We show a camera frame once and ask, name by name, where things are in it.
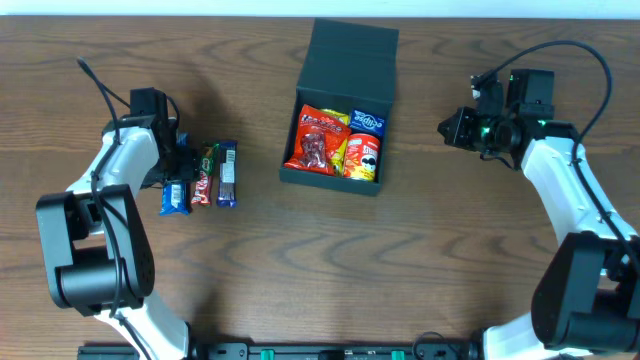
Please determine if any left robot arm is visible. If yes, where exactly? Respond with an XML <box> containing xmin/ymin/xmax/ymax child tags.
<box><xmin>36</xmin><ymin>88</ymin><xmax>197</xmax><ymax>359</ymax></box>

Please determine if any red KitKat bar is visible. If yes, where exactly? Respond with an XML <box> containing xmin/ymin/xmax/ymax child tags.
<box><xmin>191</xmin><ymin>143</ymin><xmax>218</xmax><ymax>207</ymax></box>

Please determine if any blue Eclipse mint tin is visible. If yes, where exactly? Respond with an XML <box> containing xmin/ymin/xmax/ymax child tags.
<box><xmin>349</xmin><ymin>109</ymin><xmax>386</xmax><ymax>138</ymax></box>

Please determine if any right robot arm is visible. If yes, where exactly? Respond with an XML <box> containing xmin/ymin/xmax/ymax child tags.
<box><xmin>438</xmin><ymin>69</ymin><xmax>639</xmax><ymax>359</ymax></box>

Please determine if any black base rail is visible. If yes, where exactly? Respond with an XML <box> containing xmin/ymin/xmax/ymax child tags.
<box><xmin>76</xmin><ymin>341</ymin><xmax>486</xmax><ymax>360</ymax></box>

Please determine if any black gift box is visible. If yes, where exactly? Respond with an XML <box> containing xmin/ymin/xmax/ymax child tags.
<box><xmin>279</xmin><ymin>19</ymin><xmax>399</xmax><ymax>196</ymax></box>

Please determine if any red Hacks candy bag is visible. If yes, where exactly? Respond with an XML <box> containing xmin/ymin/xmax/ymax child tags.
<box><xmin>284</xmin><ymin>105</ymin><xmax>351</xmax><ymax>176</ymax></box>

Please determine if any yellow Hacks candy bag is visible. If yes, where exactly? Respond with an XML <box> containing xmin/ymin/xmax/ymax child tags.
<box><xmin>322</xmin><ymin>108</ymin><xmax>351</xmax><ymax>177</ymax></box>

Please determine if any red Pringles can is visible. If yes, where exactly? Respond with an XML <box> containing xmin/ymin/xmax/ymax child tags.
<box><xmin>343</xmin><ymin>133</ymin><xmax>380</xmax><ymax>182</ymax></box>

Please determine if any dark blue chocolate bar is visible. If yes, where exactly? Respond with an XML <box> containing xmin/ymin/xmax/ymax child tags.
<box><xmin>216</xmin><ymin>140</ymin><xmax>237</xmax><ymax>208</ymax></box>

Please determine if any blue snack bar wrapper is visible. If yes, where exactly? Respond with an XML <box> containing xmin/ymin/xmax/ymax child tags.
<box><xmin>158</xmin><ymin>131</ymin><xmax>193</xmax><ymax>217</ymax></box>

